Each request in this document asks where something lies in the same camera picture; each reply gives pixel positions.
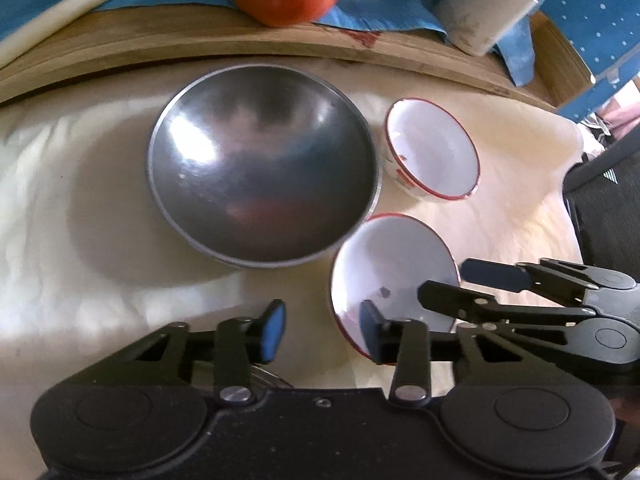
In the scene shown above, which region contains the blue dotted fabric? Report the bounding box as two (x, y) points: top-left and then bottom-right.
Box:
(541, 0), (640, 122)

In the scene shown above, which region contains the white red-rimmed bowl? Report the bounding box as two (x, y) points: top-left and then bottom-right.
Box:
(329, 214), (460, 356)
(383, 98), (480, 202)

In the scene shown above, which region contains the black office chair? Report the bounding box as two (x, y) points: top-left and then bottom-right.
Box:
(562, 129), (639, 278)

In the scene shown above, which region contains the white paper table cover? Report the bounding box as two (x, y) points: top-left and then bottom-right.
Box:
(0, 56), (609, 401)

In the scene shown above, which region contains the wooden tray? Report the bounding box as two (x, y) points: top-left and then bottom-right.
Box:
(1, 4), (596, 110)

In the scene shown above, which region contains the white candle stick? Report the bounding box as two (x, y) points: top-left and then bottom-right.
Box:
(0, 0), (110, 68)

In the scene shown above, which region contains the white insulated tumbler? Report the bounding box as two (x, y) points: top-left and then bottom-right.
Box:
(433, 0), (538, 56)

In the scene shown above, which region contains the large steel bowl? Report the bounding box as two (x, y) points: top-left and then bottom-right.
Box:
(146, 63), (382, 269)

